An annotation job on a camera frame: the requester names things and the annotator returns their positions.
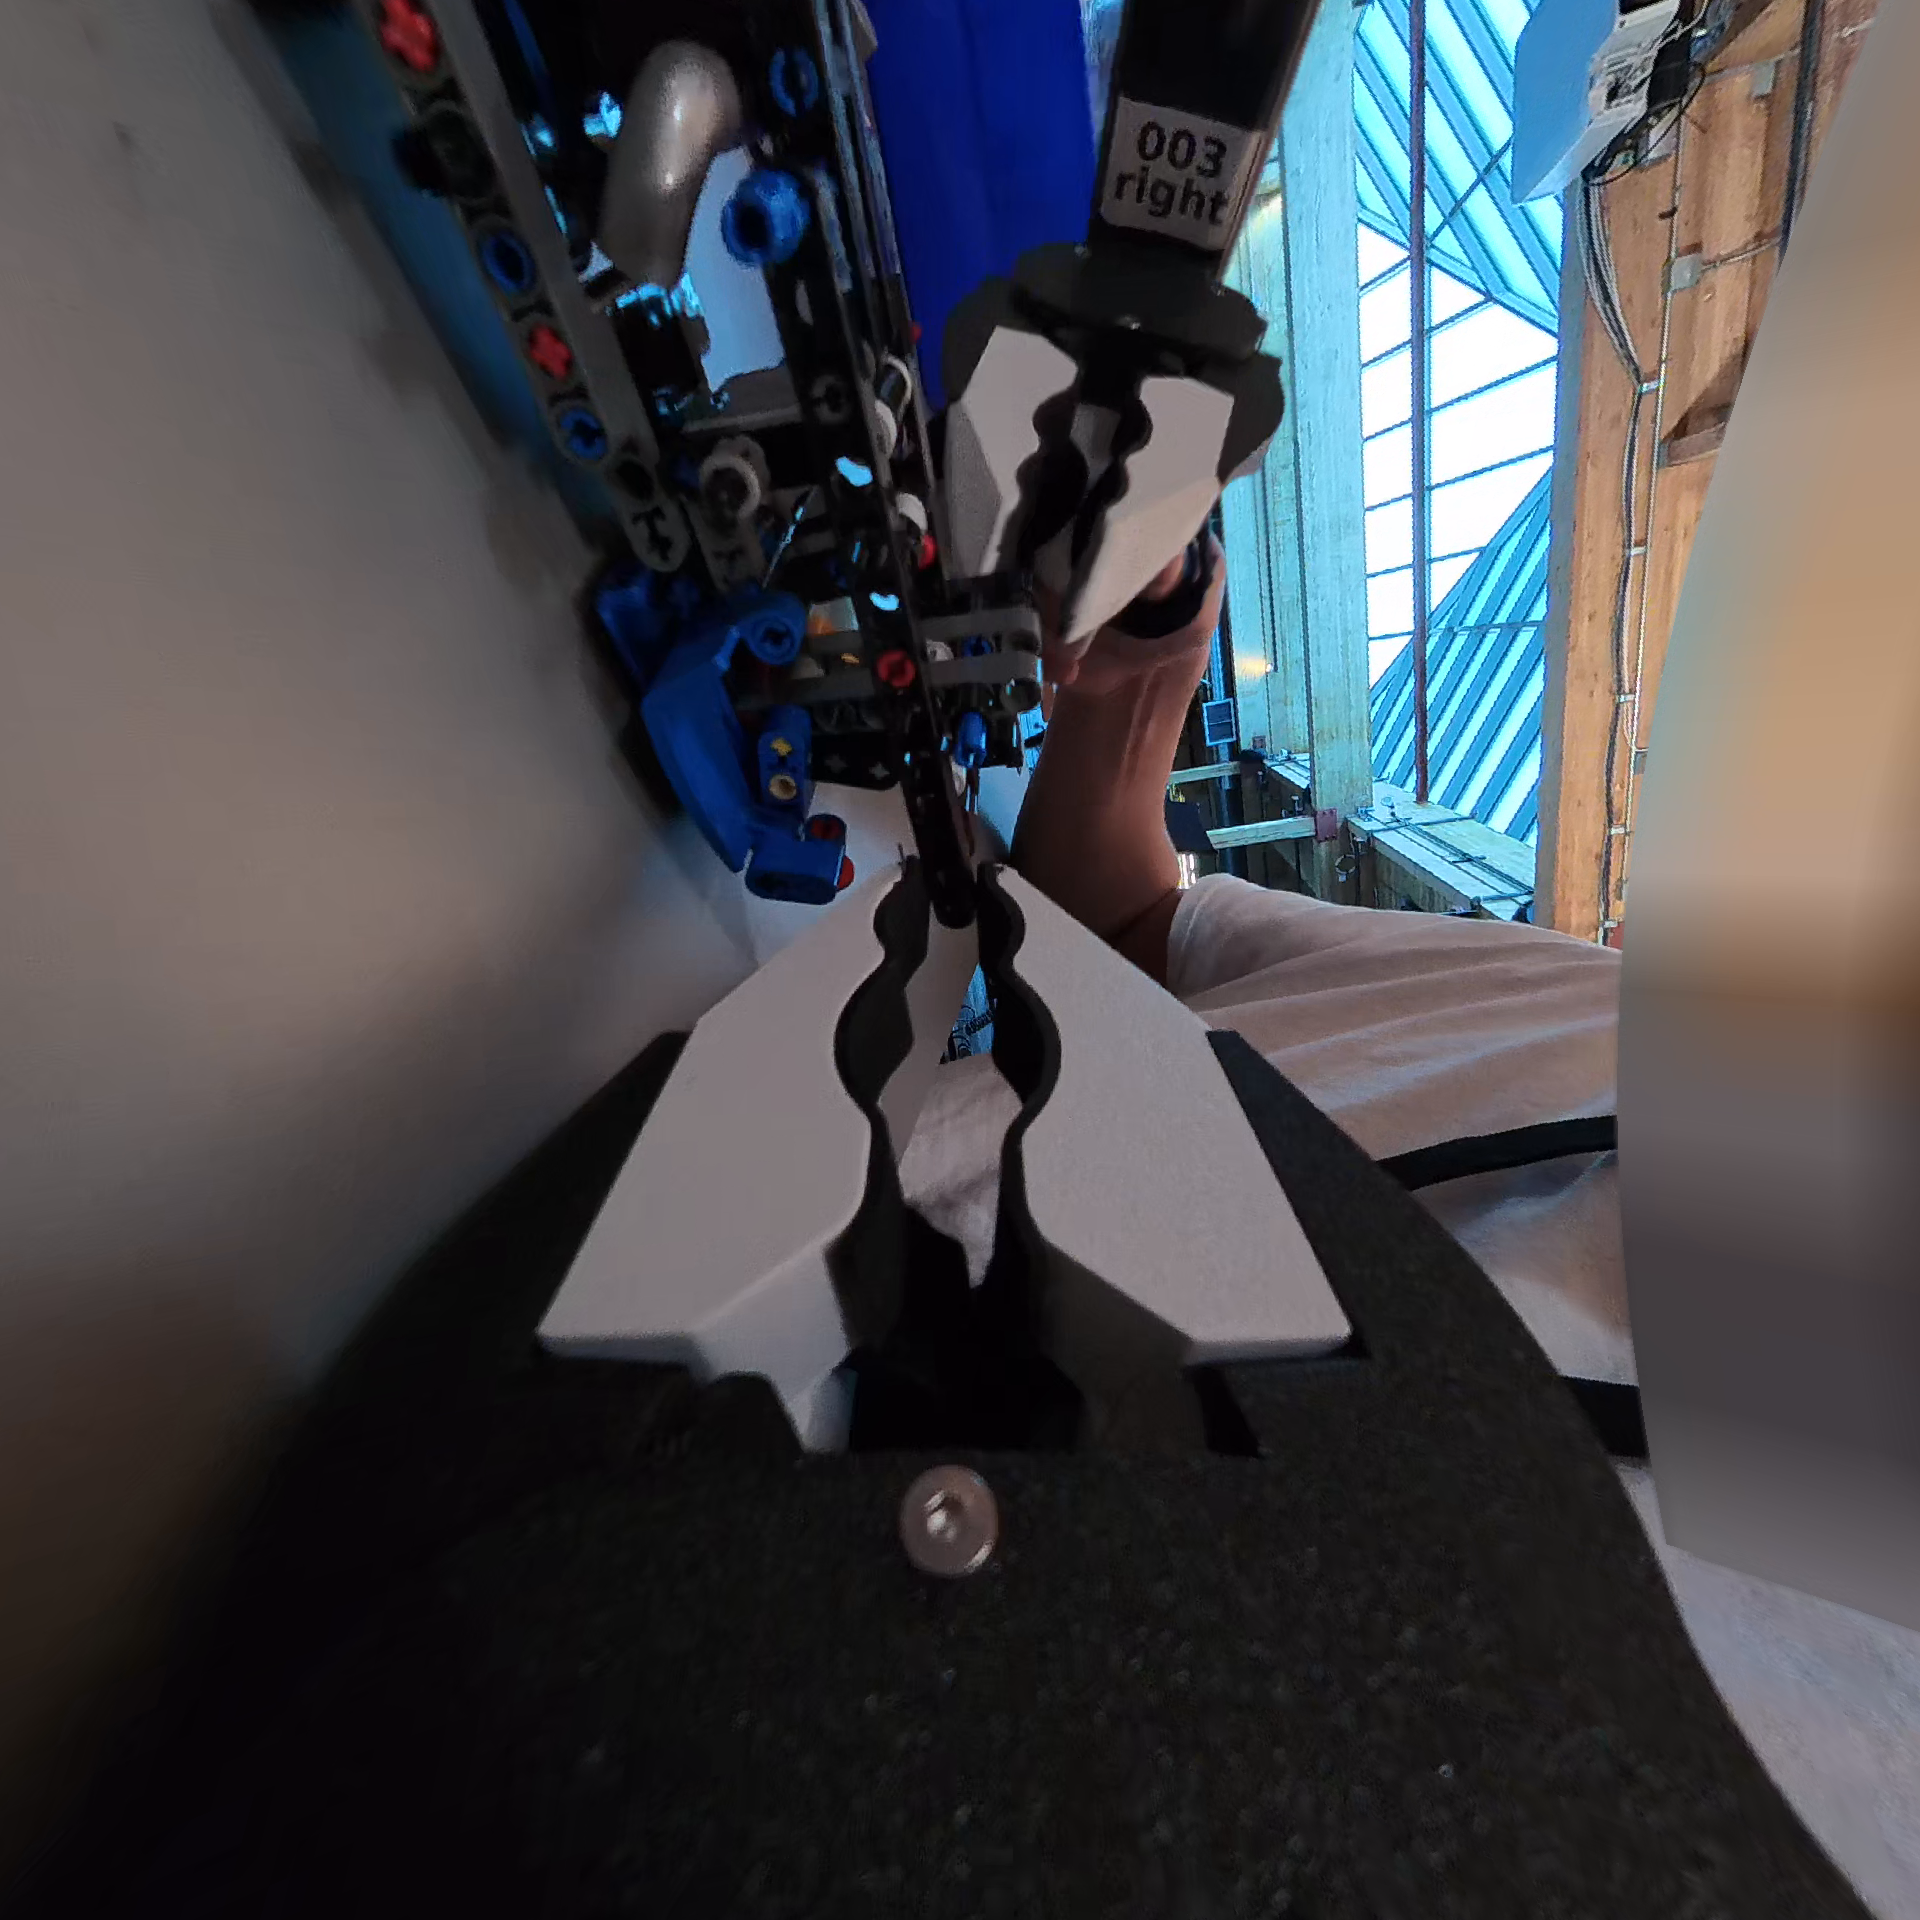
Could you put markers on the lego truck chassis model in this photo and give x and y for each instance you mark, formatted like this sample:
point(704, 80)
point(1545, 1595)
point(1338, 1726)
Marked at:
point(721, 451)

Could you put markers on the person's right forearm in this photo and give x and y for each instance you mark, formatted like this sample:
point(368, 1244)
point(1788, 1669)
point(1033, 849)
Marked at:
point(1102, 809)

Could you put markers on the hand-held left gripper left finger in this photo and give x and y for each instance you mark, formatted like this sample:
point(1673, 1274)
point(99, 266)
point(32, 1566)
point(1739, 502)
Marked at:
point(721, 1184)

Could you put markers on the person's right hand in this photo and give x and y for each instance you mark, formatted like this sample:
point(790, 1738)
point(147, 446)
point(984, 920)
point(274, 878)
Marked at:
point(1131, 668)

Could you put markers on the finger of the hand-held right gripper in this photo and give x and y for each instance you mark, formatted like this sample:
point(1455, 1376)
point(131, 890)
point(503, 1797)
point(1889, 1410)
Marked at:
point(1170, 480)
point(991, 451)

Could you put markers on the blue plastic bin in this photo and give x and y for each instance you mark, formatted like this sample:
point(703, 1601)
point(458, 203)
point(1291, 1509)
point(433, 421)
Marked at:
point(974, 149)

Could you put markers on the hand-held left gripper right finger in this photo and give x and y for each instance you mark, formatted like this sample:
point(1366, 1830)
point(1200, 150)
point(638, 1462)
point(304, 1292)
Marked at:
point(1170, 1184)

